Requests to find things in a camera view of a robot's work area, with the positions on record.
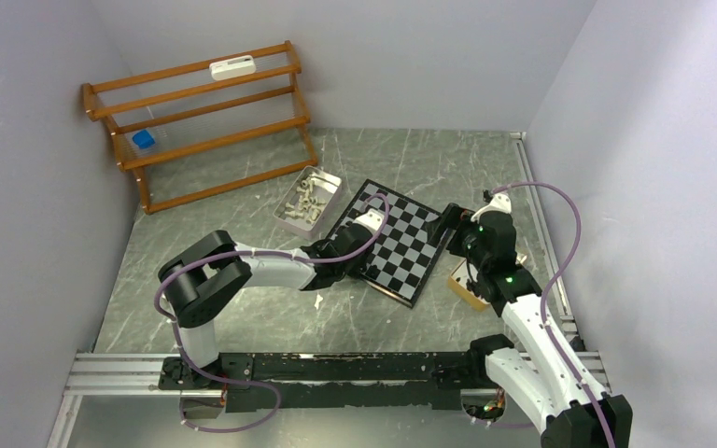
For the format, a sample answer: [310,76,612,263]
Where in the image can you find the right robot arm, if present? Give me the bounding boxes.
[425,194,633,447]

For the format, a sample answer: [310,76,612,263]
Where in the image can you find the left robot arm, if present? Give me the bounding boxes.
[158,222,380,388]

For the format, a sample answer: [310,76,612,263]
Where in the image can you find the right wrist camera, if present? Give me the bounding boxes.
[471,192,512,223]

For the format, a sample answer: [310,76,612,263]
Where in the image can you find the gold tin of black pieces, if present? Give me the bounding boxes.
[447,253,527,313]

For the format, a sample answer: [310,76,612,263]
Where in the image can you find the white box on rack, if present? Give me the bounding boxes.
[209,54,257,81]

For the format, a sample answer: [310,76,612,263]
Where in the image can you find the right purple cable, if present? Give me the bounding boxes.
[485,180,616,448]

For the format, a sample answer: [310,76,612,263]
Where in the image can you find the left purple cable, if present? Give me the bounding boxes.
[152,192,392,434]

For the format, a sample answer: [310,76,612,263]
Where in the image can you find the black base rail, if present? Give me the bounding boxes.
[157,352,508,420]

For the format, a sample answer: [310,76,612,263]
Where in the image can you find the pink tin of white pieces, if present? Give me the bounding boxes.
[272,166,343,240]

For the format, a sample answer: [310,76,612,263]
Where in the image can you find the wooden shelf rack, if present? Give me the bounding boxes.
[81,40,318,215]

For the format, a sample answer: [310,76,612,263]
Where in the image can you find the chessboard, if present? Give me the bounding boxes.
[327,179,450,308]

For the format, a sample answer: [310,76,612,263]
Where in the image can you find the blue cap container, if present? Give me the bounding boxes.
[132,130,156,151]

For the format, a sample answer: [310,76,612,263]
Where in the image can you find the purple cable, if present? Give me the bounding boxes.
[485,180,616,448]
[152,192,392,434]

